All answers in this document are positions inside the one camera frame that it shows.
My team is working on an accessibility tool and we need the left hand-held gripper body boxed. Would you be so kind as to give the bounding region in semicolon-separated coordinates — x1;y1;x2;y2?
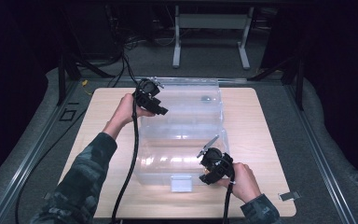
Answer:
132;77;165;108

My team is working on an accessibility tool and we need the bundle of black cables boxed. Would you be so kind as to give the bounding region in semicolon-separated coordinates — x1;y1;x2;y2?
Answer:
74;4;176;88

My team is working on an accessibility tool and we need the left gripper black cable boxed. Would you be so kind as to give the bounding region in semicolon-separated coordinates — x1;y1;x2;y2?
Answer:
109;89;142;224

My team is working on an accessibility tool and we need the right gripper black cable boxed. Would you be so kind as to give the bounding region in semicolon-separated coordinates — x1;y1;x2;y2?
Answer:
222;174;237;224

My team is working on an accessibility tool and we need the person's left hand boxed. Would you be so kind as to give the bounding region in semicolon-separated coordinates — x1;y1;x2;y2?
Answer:
102;92;157;141

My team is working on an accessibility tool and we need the small yellow clip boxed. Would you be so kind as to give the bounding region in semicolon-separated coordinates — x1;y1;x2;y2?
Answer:
80;79;93;96

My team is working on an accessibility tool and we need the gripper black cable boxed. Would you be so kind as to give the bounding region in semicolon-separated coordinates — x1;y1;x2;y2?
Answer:
222;174;237;224
109;89;142;224

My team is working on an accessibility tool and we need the grey metal table stand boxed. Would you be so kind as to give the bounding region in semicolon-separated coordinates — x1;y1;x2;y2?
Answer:
172;5;255;70

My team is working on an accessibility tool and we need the aluminium floor rail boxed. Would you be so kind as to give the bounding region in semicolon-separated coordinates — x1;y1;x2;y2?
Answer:
0;79;87;224
283;83;358;224

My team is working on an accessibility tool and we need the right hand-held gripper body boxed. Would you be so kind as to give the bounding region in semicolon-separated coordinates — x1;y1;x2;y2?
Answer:
196;134;235;181

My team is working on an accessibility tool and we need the person's right hand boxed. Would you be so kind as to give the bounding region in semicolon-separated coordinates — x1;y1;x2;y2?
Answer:
214;161;263;204

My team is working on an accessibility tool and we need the thin black floor cable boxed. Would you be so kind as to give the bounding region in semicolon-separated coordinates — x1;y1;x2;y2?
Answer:
14;106;88;224

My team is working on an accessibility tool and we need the clear plastic tiered storage box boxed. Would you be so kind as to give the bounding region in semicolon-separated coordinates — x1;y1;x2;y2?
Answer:
132;77;231;193

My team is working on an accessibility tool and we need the black frame post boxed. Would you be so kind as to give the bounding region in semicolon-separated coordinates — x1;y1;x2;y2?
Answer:
248;57;305;111
56;54;82;106

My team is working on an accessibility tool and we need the grey tape strip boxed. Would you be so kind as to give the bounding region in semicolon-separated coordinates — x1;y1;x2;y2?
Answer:
278;190;301;202

